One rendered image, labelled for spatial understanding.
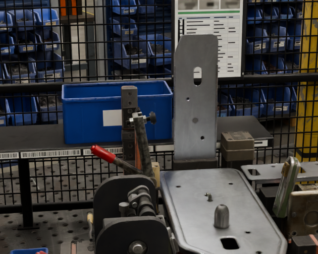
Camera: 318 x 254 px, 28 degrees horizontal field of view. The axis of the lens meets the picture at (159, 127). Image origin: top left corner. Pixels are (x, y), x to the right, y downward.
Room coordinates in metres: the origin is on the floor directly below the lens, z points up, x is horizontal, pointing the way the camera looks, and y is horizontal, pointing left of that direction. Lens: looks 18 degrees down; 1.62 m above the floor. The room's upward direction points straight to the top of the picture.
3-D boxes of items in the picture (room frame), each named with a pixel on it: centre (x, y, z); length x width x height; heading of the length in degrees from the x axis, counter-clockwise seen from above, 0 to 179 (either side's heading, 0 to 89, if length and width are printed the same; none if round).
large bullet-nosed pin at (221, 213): (1.21, -0.13, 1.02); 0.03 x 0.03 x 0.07
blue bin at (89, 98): (1.74, 0.12, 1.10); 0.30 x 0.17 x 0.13; 97
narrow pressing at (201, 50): (1.60, -0.10, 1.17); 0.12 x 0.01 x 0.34; 97
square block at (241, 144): (1.62, -0.21, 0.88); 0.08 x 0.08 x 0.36; 7
